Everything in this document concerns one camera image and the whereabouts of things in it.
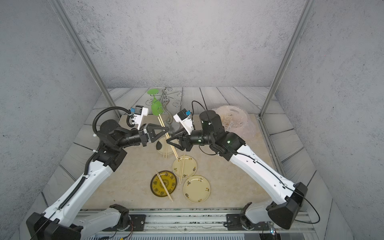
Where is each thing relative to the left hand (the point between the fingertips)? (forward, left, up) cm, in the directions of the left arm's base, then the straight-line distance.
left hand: (168, 133), depth 57 cm
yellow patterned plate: (-2, +5, -41) cm, 42 cm away
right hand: (-1, -1, -3) cm, 3 cm away
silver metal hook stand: (+40, +6, -12) cm, 43 cm away
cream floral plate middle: (+5, -7, -41) cm, 42 cm away
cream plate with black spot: (+21, +11, -40) cm, 47 cm away
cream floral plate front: (-7, -11, -40) cm, 42 cm away
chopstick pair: (+5, -2, -40) cm, 40 cm away
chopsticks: (-5, +8, -40) cm, 41 cm away
